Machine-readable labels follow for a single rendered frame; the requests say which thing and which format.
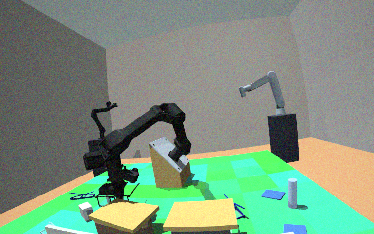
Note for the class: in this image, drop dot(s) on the pale blue cylinder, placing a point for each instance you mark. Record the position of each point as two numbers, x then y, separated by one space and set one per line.
292 193

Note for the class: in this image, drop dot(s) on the blue flat rectangular slab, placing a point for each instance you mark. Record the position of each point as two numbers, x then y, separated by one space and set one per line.
296 229
277 195

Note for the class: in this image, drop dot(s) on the white flat panel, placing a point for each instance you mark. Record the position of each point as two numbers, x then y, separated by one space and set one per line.
59 230

